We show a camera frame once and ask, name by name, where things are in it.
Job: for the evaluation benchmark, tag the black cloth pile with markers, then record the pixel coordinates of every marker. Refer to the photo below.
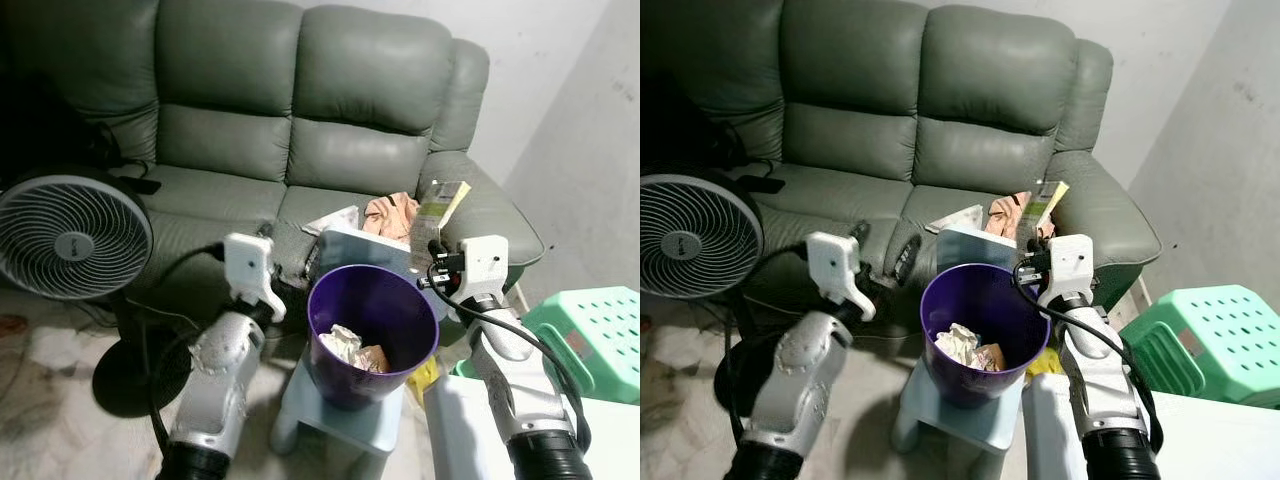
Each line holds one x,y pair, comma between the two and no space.
45,130
680,130

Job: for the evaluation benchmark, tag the crumpled white paper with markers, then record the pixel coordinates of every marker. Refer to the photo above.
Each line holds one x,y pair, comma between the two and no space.
340,343
960,343

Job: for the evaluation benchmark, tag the purple plastic rubbish bin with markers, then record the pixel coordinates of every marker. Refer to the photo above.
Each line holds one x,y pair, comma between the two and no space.
985,385
375,385

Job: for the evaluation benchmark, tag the peach crumpled cloth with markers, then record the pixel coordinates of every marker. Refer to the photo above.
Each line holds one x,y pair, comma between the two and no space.
1008,215
392,215

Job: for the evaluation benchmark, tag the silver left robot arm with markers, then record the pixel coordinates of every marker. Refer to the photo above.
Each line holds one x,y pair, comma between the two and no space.
220,370
800,370

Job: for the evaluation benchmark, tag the white flat paper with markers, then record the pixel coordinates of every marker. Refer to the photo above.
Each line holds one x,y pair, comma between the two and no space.
335,220
958,218

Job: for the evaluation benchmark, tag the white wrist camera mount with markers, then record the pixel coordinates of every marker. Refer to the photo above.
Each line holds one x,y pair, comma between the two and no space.
485,262
248,268
1070,265
833,268

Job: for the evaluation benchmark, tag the light blue plastic stool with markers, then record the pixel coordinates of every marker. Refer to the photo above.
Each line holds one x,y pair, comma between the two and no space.
305,410
925,410

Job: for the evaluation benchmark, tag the yellow plastic bag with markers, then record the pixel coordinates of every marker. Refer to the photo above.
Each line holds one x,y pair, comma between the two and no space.
424,378
1046,362

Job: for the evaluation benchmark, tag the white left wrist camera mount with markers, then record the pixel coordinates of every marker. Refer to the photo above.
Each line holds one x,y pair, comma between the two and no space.
833,268
248,268

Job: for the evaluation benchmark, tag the white round floor fan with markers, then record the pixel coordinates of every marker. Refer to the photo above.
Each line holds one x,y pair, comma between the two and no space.
695,235
70,240

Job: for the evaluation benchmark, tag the black remote control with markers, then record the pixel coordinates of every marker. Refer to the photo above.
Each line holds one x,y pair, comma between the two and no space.
765,184
140,185

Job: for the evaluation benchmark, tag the light blue flat box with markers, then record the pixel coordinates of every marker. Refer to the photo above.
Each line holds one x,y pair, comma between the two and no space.
975,248
365,250

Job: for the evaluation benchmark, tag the brown crumpled trash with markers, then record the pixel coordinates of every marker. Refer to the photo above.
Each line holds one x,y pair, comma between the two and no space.
374,358
993,356

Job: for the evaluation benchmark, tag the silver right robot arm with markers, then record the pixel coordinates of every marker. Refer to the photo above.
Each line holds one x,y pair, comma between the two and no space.
510,380
1095,380

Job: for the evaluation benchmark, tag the green perforated plastic stool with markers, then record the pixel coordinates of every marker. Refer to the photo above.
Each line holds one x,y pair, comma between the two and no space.
595,335
1215,335

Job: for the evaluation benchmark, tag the grey-green leather sofa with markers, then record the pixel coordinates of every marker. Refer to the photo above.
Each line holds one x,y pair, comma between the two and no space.
250,130
870,130

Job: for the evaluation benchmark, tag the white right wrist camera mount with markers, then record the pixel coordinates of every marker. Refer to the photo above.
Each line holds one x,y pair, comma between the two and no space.
485,262
1070,265

